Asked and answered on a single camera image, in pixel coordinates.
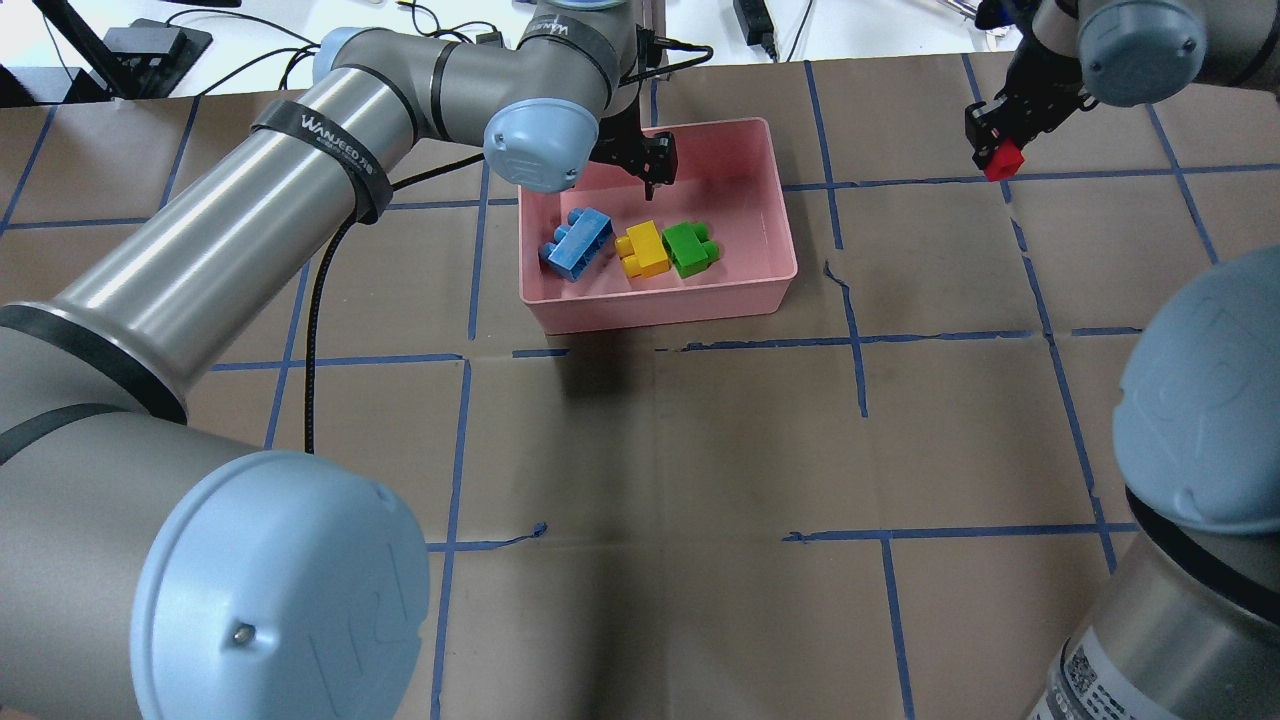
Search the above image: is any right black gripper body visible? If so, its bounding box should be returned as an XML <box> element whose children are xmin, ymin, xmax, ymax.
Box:
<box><xmin>986</xmin><ymin>35</ymin><xmax>1094</xmax><ymax>149</ymax></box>

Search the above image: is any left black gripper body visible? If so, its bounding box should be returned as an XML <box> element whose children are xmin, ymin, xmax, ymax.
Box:
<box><xmin>590</xmin><ymin>94</ymin><xmax>645</xmax><ymax>176</ymax></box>

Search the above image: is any red block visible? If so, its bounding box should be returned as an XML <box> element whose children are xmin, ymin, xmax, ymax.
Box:
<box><xmin>983</xmin><ymin>138</ymin><xmax>1025</xmax><ymax>182</ymax></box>

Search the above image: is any green block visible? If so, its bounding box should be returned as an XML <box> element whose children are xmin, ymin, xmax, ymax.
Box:
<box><xmin>660</xmin><ymin>222</ymin><xmax>721</xmax><ymax>279</ymax></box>

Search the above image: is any yellow block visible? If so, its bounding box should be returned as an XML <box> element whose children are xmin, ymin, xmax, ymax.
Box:
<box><xmin>614</xmin><ymin>220</ymin><xmax>672</xmax><ymax>281</ymax></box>

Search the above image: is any blue block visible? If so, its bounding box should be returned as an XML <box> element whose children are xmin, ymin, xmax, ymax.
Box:
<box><xmin>538</xmin><ymin>208</ymin><xmax>614</xmax><ymax>282</ymax></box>

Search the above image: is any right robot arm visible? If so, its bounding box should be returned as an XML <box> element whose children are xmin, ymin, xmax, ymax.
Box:
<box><xmin>965</xmin><ymin>1</ymin><xmax>1279</xmax><ymax>719</ymax></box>

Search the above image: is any pink plastic box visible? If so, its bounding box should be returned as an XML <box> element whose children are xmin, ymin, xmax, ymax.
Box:
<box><xmin>517</xmin><ymin>117</ymin><xmax>799</xmax><ymax>336</ymax></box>

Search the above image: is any black power adapter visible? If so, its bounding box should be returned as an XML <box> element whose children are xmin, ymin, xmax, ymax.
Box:
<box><xmin>732</xmin><ymin>0</ymin><xmax>780</xmax><ymax>63</ymax></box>

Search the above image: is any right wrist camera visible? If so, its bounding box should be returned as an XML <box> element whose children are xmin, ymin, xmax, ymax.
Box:
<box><xmin>974</xmin><ymin>0</ymin><xmax>1041</xmax><ymax>32</ymax></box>

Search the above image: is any black camera cable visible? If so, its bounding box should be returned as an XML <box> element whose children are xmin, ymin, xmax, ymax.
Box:
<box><xmin>300</xmin><ymin>35</ymin><xmax>716</xmax><ymax>456</ymax></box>

